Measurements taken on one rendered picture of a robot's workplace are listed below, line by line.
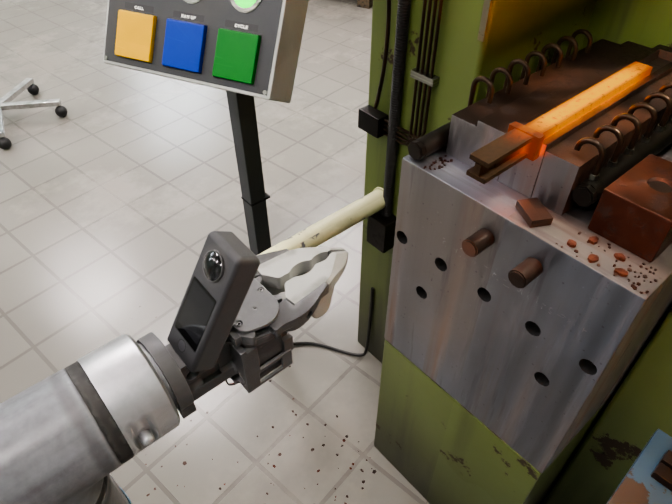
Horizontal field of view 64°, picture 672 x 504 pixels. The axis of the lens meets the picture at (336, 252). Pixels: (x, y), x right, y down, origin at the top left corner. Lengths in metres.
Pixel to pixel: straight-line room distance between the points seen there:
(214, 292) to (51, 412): 0.14
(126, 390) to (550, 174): 0.56
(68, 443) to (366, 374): 1.28
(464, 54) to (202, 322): 0.67
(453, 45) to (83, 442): 0.79
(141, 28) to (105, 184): 1.55
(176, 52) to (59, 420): 0.68
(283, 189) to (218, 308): 1.88
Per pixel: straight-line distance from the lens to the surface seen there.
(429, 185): 0.81
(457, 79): 0.98
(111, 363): 0.45
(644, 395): 1.09
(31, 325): 2.01
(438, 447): 1.25
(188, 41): 0.97
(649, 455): 0.81
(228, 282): 0.42
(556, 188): 0.76
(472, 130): 0.80
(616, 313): 0.73
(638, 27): 1.19
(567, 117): 0.80
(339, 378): 1.64
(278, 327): 0.47
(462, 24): 0.95
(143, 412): 0.45
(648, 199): 0.73
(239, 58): 0.91
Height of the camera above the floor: 1.37
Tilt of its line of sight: 43 degrees down
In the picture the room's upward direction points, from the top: straight up
